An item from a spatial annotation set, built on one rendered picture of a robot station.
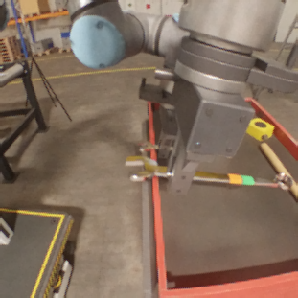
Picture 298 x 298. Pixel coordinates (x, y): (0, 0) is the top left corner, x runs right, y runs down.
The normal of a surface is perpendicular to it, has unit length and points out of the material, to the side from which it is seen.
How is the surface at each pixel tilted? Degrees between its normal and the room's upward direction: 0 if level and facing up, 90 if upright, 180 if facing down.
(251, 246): 0
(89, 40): 94
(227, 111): 90
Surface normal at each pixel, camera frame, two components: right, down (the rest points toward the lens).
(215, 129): 0.00, 0.59
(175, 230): -0.04, -0.80
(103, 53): -0.34, 0.64
